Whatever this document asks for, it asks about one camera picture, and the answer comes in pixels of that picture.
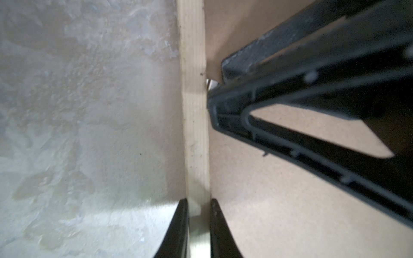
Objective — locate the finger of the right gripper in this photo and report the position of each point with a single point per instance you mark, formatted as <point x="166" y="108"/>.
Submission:
<point x="356" y="68"/>
<point x="316" y="16"/>

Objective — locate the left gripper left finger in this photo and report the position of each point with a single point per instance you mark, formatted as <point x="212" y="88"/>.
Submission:
<point x="174" y="244"/>

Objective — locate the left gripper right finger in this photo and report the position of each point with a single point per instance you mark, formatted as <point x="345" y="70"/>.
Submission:
<point x="223" y="244"/>

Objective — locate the brown cardboard backing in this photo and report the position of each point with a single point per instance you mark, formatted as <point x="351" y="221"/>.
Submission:
<point x="274" y="208"/>

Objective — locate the wooden picture frame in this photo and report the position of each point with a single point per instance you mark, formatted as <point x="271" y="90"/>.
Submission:
<point x="193" y="63"/>

